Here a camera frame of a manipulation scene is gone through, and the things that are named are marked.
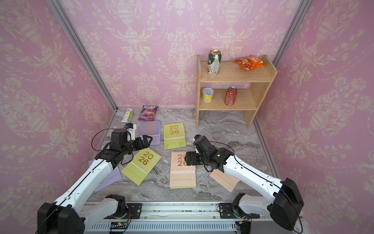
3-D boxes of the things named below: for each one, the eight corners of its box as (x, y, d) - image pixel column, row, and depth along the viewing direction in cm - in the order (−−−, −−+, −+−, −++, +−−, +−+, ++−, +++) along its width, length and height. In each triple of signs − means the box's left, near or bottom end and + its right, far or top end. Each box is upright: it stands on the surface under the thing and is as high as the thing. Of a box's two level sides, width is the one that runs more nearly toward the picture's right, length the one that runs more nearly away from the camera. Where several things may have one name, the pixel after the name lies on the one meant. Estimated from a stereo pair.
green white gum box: (123, 124, 113) (121, 120, 109) (128, 111, 121) (126, 107, 118) (130, 124, 113) (128, 120, 109) (134, 111, 121) (132, 107, 118)
